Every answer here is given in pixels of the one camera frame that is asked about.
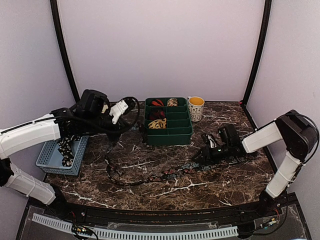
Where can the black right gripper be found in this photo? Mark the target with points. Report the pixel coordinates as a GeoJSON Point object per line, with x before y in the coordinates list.
{"type": "Point", "coordinates": [207, 157]}

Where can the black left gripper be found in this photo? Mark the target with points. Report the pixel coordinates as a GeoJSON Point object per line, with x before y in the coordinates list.
{"type": "Point", "coordinates": [123, 125]}

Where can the dark floral necktie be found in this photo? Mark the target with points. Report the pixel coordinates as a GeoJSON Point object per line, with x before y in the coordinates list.
{"type": "Point", "coordinates": [186, 169]}

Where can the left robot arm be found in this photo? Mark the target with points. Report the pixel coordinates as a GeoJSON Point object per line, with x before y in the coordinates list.
{"type": "Point", "coordinates": [55, 125]}

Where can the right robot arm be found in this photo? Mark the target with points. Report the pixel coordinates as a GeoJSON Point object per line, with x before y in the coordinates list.
{"type": "Point", "coordinates": [298, 132]}

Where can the black white patterned tie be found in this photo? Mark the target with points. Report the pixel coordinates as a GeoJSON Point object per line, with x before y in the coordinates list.
{"type": "Point", "coordinates": [65, 149]}

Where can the white mug yellow inside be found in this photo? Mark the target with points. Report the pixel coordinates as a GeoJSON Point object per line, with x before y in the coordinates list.
{"type": "Point", "coordinates": [196, 107]}

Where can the green compartment organizer tray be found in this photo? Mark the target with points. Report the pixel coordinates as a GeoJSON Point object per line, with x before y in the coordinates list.
{"type": "Point", "coordinates": [179, 125]}

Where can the yellow patterned rolled tie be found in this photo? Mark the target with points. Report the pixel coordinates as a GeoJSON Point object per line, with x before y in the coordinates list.
{"type": "Point", "coordinates": [158, 124]}

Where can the red navy striped rolled tie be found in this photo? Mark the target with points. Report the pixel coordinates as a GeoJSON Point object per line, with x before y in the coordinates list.
{"type": "Point", "coordinates": [157, 103]}

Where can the floral cream rolled tie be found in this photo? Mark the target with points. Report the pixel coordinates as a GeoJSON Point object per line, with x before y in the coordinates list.
{"type": "Point", "coordinates": [173, 102]}

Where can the maroon navy striped rolled tie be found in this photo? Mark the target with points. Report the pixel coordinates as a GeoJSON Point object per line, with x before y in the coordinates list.
{"type": "Point", "coordinates": [156, 115]}

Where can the light blue plastic basket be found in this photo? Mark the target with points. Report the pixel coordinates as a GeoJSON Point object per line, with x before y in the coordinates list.
{"type": "Point", "coordinates": [50, 159]}

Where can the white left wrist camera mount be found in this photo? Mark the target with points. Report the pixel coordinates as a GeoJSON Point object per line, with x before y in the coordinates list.
{"type": "Point", "coordinates": [118, 110]}

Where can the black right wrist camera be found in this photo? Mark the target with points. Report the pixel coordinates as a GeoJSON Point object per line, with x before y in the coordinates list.
{"type": "Point", "coordinates": [229, 135]}

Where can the left black frame post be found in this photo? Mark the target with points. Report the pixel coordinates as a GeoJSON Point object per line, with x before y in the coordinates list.
{"type": "Point", "coordinates": [63, 49]}

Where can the black frame post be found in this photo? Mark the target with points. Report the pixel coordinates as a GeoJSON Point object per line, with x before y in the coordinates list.
{"type": "Point", "coordinates": [63, 49]}
{"type": "Point", "coordinates": [258, 53]}

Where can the black front rail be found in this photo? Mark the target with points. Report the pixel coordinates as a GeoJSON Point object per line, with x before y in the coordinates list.
{"type": "Point", "coordinates": [91, 215]}

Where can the white slotted cable duct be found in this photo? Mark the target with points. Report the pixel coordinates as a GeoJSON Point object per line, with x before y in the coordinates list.
{"type": "Point", "coordinates": [101, 233]}

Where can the right black frame post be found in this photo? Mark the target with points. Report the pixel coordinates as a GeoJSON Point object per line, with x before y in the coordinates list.
{"type": "Point", "coordinates": [258, 53]}

